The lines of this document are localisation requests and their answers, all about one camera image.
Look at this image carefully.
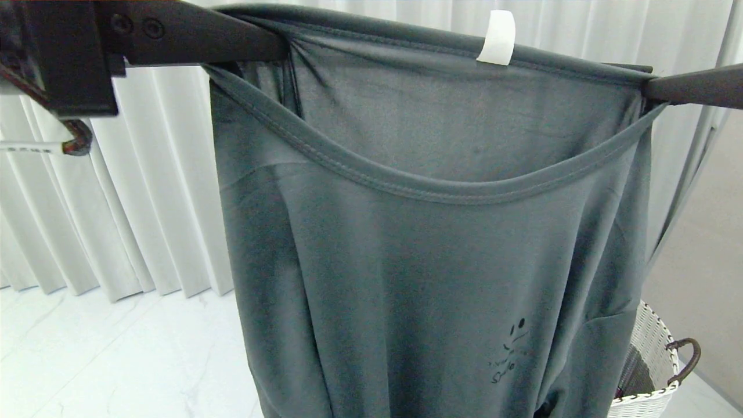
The white curtain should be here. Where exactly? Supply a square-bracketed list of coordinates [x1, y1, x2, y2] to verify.
[0, 0, 743, 304]

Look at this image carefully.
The white laundry basket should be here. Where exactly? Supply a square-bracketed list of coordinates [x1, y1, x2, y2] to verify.
[607, 299, 702, 418]

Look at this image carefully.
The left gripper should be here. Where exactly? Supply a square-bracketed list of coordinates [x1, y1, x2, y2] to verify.
[0, 0, 290, 118]

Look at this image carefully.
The grey t-shirt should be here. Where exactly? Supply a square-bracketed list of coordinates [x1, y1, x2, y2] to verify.
[203, 3, 669, 418]

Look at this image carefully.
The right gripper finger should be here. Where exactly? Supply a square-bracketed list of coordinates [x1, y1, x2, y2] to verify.
[641, 63, 743, 111]

